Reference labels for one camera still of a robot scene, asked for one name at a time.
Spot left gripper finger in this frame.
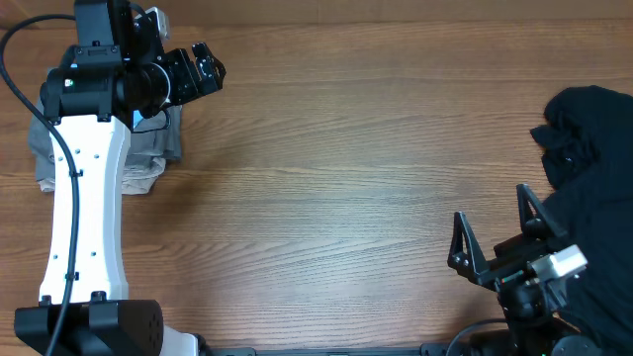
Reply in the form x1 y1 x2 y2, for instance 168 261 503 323
196 56 221 95
192 43 226 82

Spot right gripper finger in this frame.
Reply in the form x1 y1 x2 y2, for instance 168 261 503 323
516 184 569 241
447 212 490 286

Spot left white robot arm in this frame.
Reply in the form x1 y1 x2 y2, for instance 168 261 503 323
14 0 226 356

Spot black garment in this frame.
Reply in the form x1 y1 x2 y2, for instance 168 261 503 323
530 86 632 355

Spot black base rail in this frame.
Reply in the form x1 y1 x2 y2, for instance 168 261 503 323
200 343 471 356

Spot folded grey trousers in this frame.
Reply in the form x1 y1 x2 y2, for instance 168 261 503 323
28 106 182 195

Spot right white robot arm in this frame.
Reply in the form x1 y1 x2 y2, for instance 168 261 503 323
445 184 602 356

